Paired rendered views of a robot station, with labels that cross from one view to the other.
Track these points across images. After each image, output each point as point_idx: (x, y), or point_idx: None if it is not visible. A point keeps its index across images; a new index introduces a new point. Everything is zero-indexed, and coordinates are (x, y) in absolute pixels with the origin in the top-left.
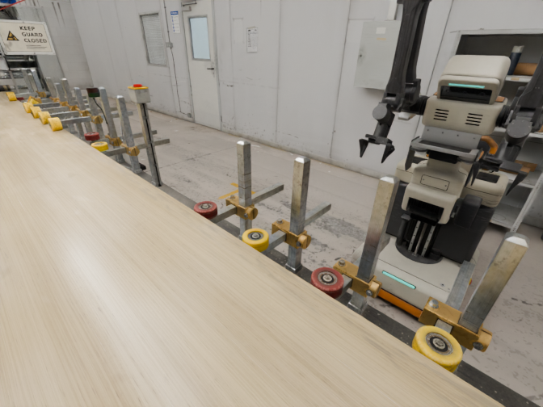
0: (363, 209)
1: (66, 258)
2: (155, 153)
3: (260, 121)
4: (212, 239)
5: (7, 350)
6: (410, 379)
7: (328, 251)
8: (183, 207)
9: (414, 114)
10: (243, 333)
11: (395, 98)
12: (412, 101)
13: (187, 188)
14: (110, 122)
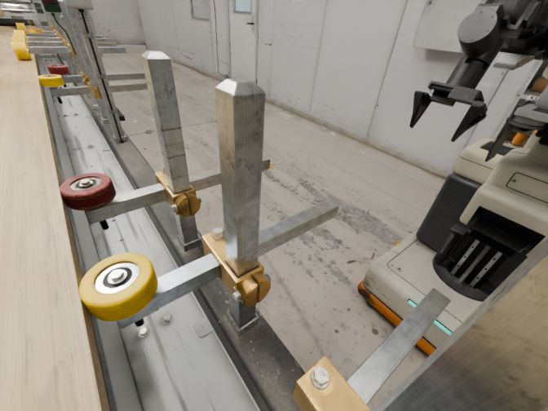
0: (395, 202)
1: None
2: (111, 94)
3: (295, 87)
4: (16, 269)
5: None
6: None
7: (341, 249)
8: (46, 180)
9: (530, 57)
10: None
11: (518, 1)
12: (545, 19)
13: (201, 152)
14: (79, 52)
